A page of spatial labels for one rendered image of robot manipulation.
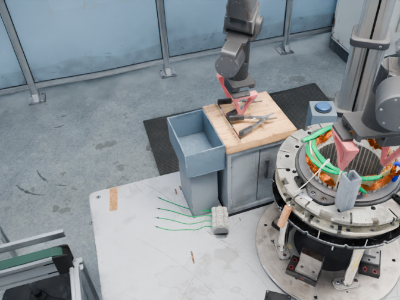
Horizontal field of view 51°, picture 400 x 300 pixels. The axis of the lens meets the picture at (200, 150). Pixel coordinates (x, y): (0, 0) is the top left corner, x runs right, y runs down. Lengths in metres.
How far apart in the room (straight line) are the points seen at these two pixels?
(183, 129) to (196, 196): 0.19
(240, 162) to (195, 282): 0.34
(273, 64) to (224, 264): 2.46
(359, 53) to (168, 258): 0.81
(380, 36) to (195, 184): 0.68
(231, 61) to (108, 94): 2.31
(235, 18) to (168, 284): 0.69
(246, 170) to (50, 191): 1.63
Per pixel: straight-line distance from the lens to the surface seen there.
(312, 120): 1.25
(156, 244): 1.23
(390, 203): 0.96
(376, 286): 1.19
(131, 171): 2.56
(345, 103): 1.45
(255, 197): 1.27
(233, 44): 0.99
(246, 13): 0.96
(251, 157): 1.14
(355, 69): 1.38
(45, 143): 2.92
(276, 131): 1.12
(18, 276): 1.37
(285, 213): 0.95
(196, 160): 1.07
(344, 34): 3.50
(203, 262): 1.19
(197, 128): 1.22
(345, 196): 0.88
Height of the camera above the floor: 1.78
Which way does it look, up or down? 43 degrees down
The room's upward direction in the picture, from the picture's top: 3 degrees counter-clockwise
